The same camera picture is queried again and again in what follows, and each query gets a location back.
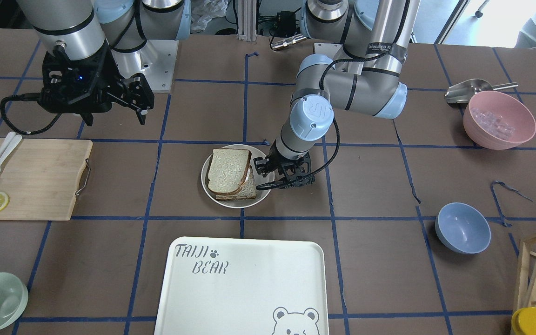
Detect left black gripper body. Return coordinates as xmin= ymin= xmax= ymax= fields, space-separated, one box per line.
xmin=266 ymin=151 xmax=313 ymax=180

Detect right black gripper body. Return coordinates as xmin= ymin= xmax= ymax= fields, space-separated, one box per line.
xmin=40 ymin=42 xmax=125 ymax=117

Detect cream round plate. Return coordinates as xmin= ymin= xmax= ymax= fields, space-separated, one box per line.
xmin=200 ymin=144 xmax=275 ymax=208

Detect bread slice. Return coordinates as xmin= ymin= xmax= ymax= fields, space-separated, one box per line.
xmin=207 ymin=148 xmax=251 ymax=196
xmin=215 ymin=167 xmax=257 ymax=201

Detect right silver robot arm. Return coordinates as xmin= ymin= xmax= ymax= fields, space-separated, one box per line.
xmin=13 ymin=0 xmax=191 ymax=126

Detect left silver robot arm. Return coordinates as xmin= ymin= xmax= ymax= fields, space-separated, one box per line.
xmin=254 ymin=0 xmax=420 ymax=191

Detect bread slice on plate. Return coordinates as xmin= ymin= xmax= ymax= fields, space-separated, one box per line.
xmin=215 ymin=167 xmax=257 ymax=201

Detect wooden cutting board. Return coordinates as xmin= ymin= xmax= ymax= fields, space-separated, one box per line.
xmin=0 ymin=138 xmax=93 ymax=221

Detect white plastic fork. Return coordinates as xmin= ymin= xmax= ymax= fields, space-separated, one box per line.
xmin=0 ymin=132 xmax=17 ymax=157

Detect cream bear tray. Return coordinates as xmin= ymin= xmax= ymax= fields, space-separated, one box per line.
xmin=154 ymin=237 xmax=329 ymax=335

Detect blue bowl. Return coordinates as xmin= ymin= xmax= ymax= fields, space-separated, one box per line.
xmin=435 ymin=203 xmax=491 ymax=255

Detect metal scoop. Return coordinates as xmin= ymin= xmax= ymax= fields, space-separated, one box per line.
xmin=444 ymin=79 xmax=519 ymax=104

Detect pink bowl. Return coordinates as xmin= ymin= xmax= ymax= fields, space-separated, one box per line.
xmin=463 ymin=91 xmax=536 ymax=150

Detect clear ice cubes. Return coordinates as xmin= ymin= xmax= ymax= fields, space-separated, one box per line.
xmin=470 ymin=108 xmax=515 ymax=140

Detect yellow cup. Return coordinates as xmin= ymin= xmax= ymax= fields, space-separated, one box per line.
xmin=510 ymin=307 xmax=536 ymax=335

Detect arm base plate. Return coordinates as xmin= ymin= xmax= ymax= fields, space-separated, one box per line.
xmin=314 ymin=42 xmax=342 ymax=60
xmin=110 ymin=40 xmax=179 ymax=94

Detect aluminium frame post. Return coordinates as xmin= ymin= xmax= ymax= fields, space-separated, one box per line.
xmin=234 ymin=0 xmax=258 ymax=44

